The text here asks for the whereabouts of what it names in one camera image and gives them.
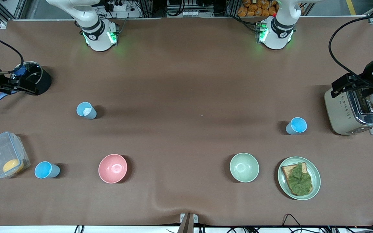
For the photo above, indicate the white power strip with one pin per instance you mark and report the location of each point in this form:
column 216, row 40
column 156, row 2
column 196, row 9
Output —
column 118, row 6

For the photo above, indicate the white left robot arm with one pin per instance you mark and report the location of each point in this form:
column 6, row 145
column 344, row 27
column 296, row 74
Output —
column 278, row 30

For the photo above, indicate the clear plastic container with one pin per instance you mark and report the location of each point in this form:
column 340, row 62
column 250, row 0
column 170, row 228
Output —
column 2, row 152

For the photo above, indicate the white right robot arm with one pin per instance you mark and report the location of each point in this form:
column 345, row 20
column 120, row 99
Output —
column 97, row 32

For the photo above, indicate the pale green plate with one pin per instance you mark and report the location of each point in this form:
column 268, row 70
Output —
column 316, row 181

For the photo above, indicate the bag of orange buns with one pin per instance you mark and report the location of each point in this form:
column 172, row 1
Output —
column 257, row 8

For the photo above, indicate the black pot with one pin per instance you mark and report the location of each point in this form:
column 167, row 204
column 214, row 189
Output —
column 44, row 82

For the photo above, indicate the beige chrome toaster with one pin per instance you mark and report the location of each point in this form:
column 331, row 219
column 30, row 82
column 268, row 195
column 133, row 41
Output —
column 342, row 113

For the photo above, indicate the green lettuce leaf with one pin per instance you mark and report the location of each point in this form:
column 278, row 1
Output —
column 299, row 179

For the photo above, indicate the orange round food piece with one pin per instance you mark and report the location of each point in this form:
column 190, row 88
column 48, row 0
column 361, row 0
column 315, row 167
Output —
column 12, row 166

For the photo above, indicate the brown toast slice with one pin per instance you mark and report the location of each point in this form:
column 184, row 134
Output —
column 287, row 171

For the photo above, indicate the blue paper cup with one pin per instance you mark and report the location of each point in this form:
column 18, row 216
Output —
column 297, row 125
column 85, row 110
column 45, row 170

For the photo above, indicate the pink bowl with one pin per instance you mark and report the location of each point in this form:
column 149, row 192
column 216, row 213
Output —
column 112, row 168

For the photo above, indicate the glass pot lid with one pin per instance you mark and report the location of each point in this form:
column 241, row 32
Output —
column 32, row 69

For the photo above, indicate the metal table clamp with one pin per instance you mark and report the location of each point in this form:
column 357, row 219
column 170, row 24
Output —
column 188, row 221

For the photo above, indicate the brown table cloth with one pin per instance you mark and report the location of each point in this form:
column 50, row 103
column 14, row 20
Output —
column 186, row 97

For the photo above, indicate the pale green bowl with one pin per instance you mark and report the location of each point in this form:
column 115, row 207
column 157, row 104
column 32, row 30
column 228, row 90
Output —
column 244, row 167

